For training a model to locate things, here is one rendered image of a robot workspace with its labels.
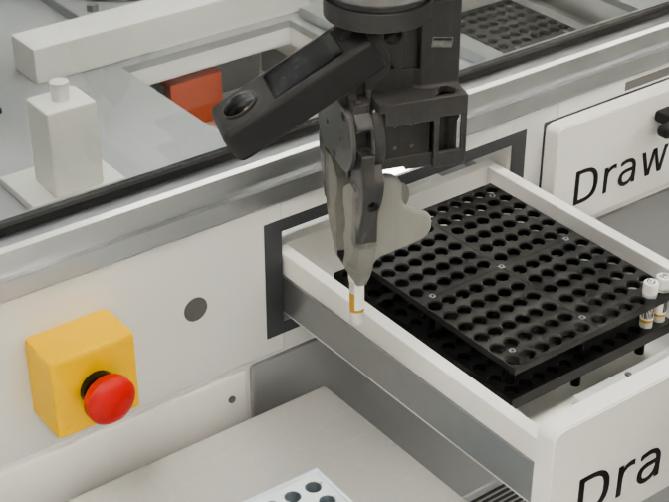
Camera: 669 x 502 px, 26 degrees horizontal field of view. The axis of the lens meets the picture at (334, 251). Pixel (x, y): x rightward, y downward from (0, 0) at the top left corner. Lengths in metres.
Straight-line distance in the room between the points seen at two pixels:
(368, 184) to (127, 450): 0.38
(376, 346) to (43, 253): 0.27
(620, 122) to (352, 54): 0.54
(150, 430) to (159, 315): 0.11
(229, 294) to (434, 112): 0.32
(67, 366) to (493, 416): 0.31
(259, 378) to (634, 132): 0.45
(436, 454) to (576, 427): 0.51
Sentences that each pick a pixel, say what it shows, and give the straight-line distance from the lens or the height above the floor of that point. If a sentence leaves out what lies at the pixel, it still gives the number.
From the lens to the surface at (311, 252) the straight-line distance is 1.25.
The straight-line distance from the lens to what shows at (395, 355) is 1.12.
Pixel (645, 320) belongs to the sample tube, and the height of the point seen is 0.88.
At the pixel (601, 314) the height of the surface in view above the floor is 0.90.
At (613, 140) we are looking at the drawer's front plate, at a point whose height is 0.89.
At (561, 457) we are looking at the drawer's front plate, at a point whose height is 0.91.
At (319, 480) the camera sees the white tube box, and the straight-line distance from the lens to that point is 1.13.
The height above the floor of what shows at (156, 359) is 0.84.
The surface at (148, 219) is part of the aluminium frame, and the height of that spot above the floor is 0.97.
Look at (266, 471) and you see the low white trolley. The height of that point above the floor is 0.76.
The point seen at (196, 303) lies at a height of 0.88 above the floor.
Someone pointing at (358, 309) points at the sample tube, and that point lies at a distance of 1.04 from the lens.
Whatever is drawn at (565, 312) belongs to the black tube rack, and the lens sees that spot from 1.14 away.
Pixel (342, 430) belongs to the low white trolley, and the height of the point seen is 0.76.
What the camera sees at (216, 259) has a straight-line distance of 1.17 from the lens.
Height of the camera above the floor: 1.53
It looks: 31 degrees down
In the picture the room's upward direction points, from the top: straight up
